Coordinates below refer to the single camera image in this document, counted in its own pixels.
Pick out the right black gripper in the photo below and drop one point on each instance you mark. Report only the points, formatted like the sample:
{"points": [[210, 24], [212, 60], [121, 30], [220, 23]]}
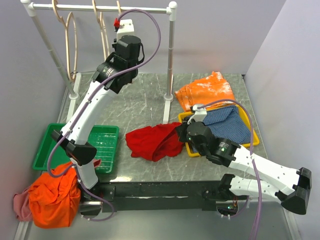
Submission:
{"points": [[181, 130]]}

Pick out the red t shirt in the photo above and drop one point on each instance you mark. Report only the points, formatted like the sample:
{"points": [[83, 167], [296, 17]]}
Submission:
{"points": [[153, 143]]}

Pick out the wooden hanger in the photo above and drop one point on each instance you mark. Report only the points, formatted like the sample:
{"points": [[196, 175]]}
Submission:
{"points": [[69, 26], [118, 7], [103, 30]]}

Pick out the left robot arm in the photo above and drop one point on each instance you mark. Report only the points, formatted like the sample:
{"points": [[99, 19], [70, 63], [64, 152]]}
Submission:
{"points": [[118, 70]]}

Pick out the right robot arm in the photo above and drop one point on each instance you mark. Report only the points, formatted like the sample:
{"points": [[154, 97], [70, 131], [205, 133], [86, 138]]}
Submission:
{"points": [[288, 186]]}

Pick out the blue checkered shirt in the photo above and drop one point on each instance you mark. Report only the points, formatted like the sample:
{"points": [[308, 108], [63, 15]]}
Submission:
{"points": [[225, 122]]}

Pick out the yellow plastic tray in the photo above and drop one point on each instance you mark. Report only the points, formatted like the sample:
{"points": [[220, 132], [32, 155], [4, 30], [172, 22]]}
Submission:
{"points": [[253, 138]]}

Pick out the orange white cloth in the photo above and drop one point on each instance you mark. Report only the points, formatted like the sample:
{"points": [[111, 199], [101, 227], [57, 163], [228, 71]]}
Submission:
{"points": [[203, 91]]}

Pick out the green plastic tray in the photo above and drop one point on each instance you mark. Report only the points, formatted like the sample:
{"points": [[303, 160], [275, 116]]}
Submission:
{"points": [[103, 137]]}

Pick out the black base bar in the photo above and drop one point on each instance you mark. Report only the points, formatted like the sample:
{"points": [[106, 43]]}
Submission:
{"points": [[168, 195]]}

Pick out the white clothes rack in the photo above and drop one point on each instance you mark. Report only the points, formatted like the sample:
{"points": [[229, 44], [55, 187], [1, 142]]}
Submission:
{"points": [[73, 87]]}

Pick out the pink cloth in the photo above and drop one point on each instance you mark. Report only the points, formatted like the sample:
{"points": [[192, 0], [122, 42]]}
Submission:
{"points": [[21, 205]]}

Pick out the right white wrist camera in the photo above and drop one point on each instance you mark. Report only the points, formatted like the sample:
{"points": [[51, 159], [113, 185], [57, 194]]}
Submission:
{"points": [[199, 113]]}

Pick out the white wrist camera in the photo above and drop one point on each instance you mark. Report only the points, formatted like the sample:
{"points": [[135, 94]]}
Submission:
{"points": [[199, 113], [126, 27]]}

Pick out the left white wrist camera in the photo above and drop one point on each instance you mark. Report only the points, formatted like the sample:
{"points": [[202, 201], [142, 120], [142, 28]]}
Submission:
{"points": [[126, 27]]}

